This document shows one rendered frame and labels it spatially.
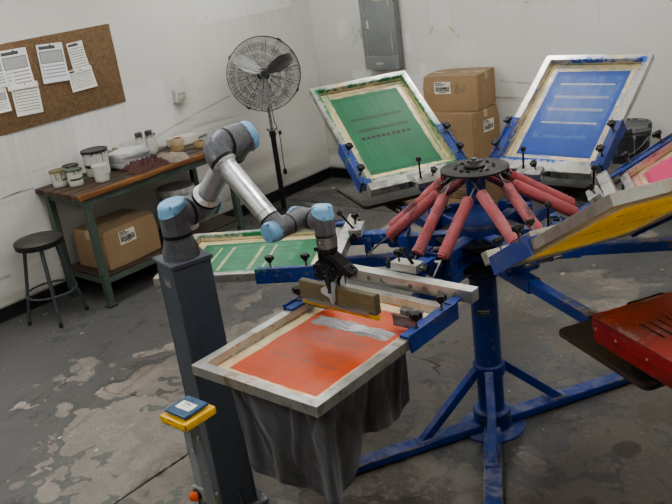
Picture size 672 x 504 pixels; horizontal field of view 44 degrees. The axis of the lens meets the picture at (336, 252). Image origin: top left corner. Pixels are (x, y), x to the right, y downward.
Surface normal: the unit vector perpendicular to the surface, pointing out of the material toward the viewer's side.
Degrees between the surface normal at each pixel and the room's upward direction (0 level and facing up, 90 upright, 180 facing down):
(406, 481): 0
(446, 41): 90
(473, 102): 90
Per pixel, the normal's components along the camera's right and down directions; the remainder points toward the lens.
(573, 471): -0.13, -0.93
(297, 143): 0.76, 0.13
